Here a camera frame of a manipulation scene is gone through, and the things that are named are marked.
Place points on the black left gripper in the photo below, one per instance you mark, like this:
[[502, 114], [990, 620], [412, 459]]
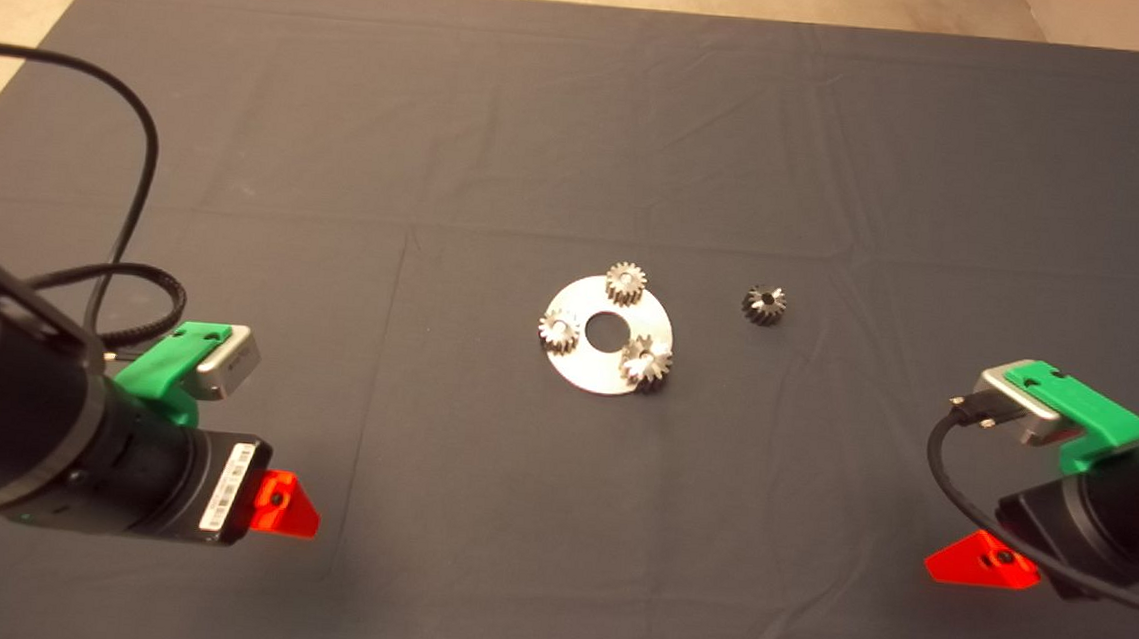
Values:
[[192, 484]]

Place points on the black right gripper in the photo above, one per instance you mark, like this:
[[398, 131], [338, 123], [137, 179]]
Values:
[[1066, 525]]

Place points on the small dark steel gear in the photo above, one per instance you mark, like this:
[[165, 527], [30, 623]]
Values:
[[763, 304]]

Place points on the large steel gear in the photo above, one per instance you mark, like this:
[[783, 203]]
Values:
[[647, 362]]

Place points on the small bright steel gear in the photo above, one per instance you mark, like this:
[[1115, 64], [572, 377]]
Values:
[[625, 283], [559, 331]]

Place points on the round metal plate with hole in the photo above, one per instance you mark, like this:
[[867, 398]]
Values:
[[586, 371]]

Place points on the dark grey table cloth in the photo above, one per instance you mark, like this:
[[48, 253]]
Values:
[[541, 157]]

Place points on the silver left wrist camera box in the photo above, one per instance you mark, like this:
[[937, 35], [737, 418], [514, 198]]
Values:
[[235, 366]]

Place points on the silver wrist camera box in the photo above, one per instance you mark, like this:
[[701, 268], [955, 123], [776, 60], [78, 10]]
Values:
[[1038, 424], [235, 366]]

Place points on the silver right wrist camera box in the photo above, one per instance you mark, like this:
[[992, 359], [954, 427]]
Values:
[[1038, 424]]

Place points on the green left camera mount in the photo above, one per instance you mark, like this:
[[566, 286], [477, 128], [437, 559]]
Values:
[[160, 371]]

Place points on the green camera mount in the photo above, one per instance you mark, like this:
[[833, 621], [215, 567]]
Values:
[[160, 371], [1094, 411]]

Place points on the green right camera mount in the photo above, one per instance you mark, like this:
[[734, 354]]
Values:
[[1094, 411]]

